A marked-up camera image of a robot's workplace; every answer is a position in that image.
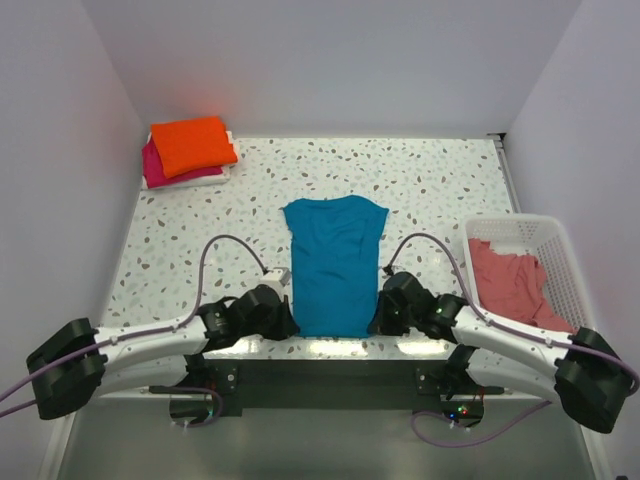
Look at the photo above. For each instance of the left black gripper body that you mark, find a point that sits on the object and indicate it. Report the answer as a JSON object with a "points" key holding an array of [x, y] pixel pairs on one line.
{"points": [[269, 327]]}

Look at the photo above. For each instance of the salmon pink t-shirt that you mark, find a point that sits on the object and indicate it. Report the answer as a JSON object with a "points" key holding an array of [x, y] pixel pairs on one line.
{"points": [[511, 286]]}

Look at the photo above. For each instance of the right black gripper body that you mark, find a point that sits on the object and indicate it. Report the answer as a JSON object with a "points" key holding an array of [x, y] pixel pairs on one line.
{"points": [[398, 321]]}

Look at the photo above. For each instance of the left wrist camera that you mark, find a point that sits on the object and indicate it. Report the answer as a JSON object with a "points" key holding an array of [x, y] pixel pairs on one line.
{"points": [[277, 279]]}

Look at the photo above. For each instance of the white plastic basket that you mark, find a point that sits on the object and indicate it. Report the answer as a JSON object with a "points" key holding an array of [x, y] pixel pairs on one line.
{"points": [[545, 238]]}

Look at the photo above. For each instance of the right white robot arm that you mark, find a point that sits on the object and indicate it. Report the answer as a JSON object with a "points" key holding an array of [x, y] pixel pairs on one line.
{"points": [[579, 371]]}

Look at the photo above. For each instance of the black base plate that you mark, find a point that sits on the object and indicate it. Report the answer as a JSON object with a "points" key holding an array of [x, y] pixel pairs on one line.
{"points": [[410, 385]]}

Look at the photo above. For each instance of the aluminium frame rail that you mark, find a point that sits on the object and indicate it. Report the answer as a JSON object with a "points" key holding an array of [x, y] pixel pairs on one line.
{"points": [[55, 452]]}

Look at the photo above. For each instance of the folded magenta t-shirt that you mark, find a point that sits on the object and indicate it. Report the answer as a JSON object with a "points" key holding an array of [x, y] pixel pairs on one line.
{"points": [[155, 167]]}

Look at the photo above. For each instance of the blue t-shirt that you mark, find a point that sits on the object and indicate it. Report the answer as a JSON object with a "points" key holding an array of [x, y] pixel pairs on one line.
{"points": [[334, 259]]}

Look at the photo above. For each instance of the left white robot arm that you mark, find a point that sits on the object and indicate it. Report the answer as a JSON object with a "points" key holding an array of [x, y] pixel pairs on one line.
{"points": [[67, 369]]}

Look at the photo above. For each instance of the folded orange t-shirt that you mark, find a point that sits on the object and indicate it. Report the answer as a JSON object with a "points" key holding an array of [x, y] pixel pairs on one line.
{"points": [[193, 144]]}

